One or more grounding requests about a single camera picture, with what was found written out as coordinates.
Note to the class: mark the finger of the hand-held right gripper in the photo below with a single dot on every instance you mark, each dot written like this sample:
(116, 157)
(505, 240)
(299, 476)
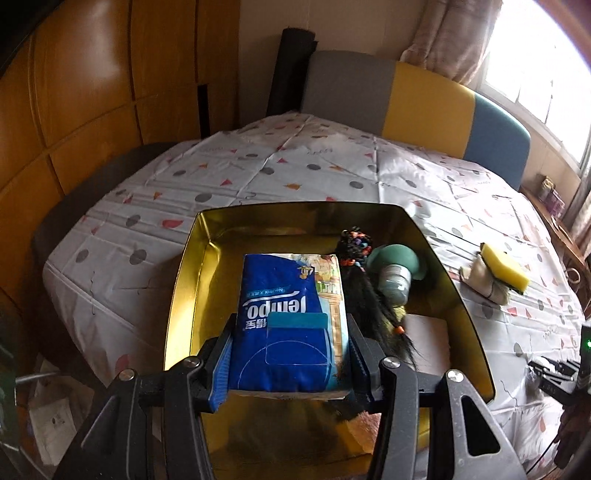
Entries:
(558, 386)
(549, 368)

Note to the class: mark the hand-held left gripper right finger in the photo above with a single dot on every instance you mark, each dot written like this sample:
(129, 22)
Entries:
(358, 369)

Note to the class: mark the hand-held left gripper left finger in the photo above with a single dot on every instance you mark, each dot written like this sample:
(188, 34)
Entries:
(221, 369)

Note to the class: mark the black braided beaded wig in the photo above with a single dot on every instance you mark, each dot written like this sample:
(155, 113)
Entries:
(364, 295)

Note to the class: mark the gold metal tin box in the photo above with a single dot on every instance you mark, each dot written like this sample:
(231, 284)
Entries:
(207, 286)

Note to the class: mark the blue tissue packet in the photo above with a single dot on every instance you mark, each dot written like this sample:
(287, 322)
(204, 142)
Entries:
(286, 314)

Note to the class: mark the yellow sponge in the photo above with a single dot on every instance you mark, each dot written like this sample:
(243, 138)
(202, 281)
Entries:
(503, 267)

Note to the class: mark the beige mesh sponge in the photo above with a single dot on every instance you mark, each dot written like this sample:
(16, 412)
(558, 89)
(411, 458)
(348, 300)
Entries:
(480, 281)

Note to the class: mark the green cap bottle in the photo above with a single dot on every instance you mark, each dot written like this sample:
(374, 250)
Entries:
(397, 258)

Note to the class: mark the wooden side shelf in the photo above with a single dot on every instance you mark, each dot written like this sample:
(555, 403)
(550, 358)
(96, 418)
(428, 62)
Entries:
(561, 240)

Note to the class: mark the purple box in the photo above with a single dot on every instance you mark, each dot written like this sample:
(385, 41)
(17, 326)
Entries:
(553, 196)

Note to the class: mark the papers on floor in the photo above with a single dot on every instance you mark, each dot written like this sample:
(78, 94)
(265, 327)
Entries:
(55, 415)

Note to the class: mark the glass side table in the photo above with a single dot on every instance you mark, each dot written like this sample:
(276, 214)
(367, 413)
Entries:
(9, 383)

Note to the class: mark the patterned white bed sheet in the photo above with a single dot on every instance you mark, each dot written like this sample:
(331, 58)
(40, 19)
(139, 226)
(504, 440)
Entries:
(300, 157)

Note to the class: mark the grey yellow blue headboard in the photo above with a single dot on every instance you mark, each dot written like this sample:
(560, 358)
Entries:
(425, 106)

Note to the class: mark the window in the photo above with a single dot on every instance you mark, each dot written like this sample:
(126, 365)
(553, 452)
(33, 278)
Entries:
(540, 69)

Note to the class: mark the black rolled mat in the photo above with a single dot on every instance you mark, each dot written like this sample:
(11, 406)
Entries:
(291, 69)

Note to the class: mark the wooden wardrobe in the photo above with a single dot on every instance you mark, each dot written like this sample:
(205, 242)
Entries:
(92, 83)

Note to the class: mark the beige patterned curtain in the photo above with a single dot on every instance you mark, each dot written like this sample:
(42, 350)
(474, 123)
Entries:
(448, 37)

